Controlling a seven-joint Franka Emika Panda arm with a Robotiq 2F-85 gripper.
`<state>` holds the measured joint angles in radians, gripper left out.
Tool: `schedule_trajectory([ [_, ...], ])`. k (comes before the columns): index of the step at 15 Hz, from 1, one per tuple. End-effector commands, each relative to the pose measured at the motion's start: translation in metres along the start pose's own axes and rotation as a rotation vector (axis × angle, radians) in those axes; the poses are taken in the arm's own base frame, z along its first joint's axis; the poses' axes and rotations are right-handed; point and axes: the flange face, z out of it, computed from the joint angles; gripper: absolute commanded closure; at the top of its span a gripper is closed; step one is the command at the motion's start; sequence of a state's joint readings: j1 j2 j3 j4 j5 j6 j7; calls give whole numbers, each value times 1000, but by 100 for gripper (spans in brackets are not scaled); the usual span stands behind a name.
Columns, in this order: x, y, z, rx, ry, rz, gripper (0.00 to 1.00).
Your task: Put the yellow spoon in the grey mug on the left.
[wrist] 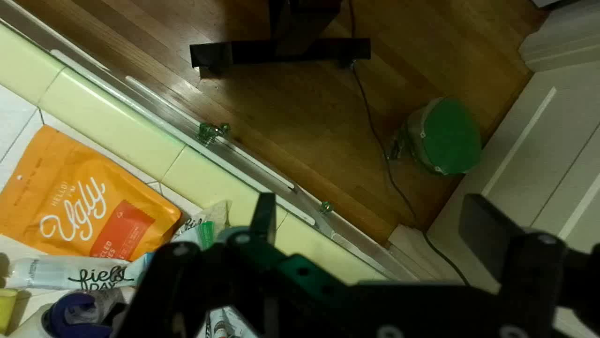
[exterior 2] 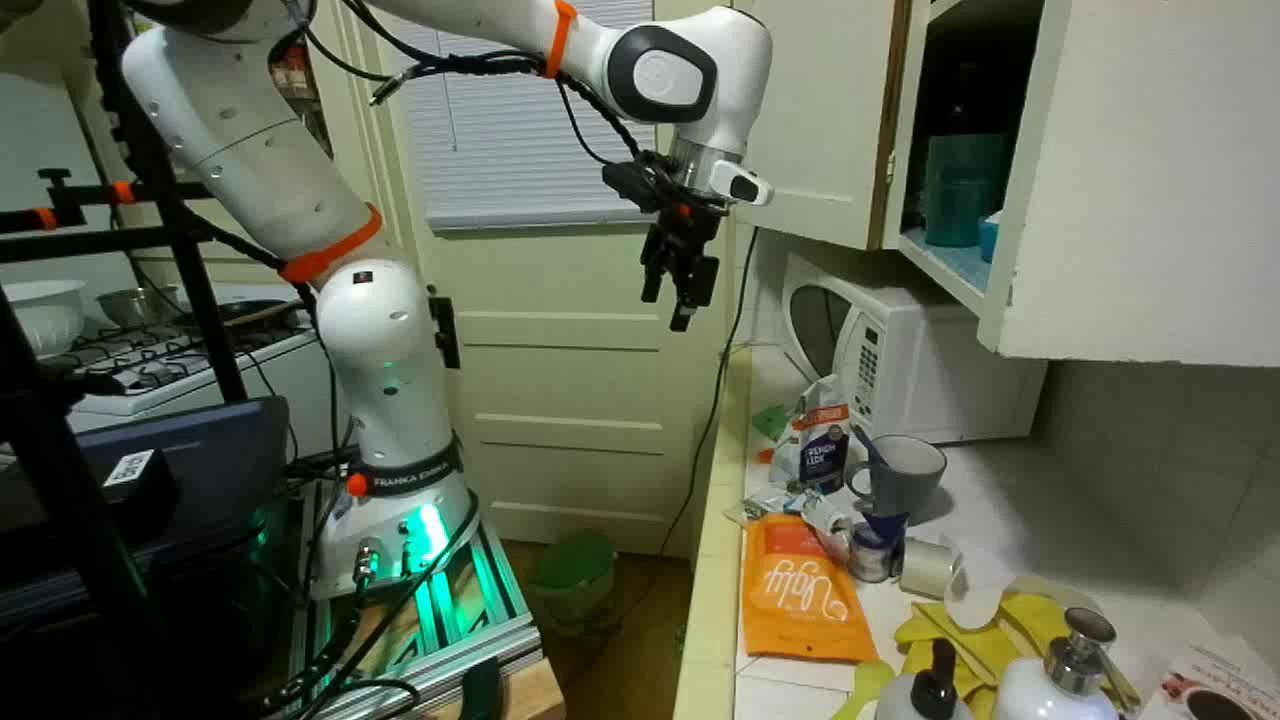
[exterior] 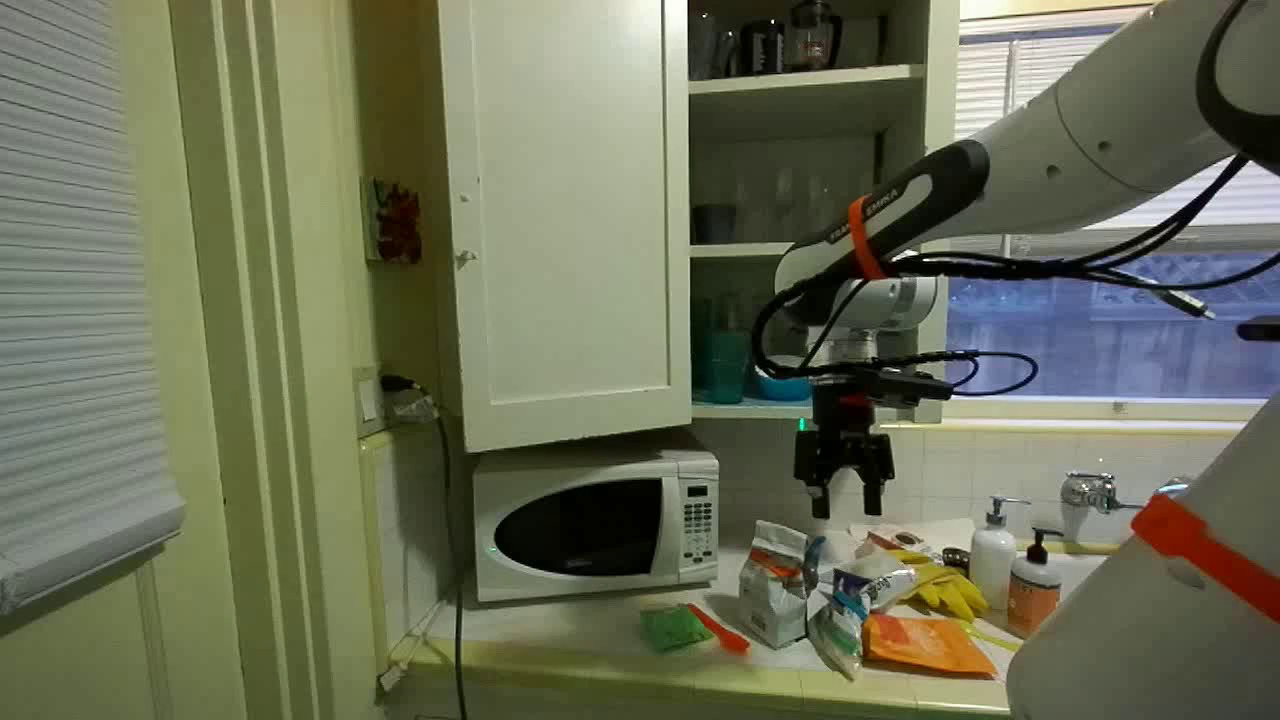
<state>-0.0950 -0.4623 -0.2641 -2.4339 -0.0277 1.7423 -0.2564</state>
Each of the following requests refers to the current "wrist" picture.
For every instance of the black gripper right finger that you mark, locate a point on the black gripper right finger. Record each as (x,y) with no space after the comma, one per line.
(531,269)

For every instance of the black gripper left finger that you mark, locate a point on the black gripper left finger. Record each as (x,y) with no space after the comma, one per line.
(165,282)

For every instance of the white green tube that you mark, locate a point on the white green tube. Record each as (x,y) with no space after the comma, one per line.
(203,226)

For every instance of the purple cloth item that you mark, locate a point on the purple cloth item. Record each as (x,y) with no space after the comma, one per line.
(75,312)

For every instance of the white lettered tube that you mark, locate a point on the white lettered tube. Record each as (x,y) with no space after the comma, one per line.
(62,273)

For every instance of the white panelled door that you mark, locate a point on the white panelled door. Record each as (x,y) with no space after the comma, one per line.
(544,156)

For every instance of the orange snack bag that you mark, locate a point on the orange snack bag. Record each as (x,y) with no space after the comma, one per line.
(75,200)

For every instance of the metal counter edge trim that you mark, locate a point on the metal counter edge trim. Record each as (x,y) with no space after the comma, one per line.
(268,171)

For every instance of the green lined trash bin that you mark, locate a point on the green lined trash bin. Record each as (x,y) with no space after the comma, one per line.
(450,138)

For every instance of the small yellow cup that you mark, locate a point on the small yellow cup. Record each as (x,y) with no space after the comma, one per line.
(6,310)

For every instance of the black stand base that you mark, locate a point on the black stand base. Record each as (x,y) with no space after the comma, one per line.
(282,49)

